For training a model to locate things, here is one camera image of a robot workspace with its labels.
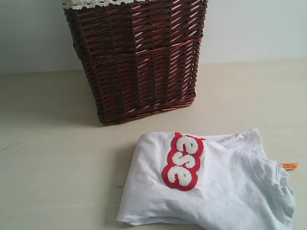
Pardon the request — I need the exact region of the dark brown wicker basket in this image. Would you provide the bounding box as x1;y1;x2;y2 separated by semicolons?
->
63;0;208;125

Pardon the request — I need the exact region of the orange garment tag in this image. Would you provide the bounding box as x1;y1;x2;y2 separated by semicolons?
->
277;162;298;171

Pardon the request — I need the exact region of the white shirt garment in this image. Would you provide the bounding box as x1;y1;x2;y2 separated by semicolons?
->
116;128;295;230

